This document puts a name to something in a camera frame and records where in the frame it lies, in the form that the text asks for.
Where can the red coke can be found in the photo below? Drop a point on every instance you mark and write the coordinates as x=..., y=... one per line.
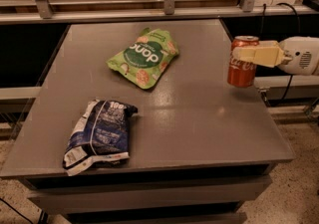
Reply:
x=241, y=74

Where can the blue chip bag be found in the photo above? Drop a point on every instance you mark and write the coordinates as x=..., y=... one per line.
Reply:
x=100, y=135

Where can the grey drawer cabinet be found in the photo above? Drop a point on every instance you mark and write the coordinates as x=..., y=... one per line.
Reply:
x=164, y=196

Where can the green snack pouch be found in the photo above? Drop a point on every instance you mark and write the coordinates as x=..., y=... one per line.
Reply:
x=144, y=61

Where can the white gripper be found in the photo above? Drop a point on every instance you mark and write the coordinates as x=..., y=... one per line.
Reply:
x=300, y=55

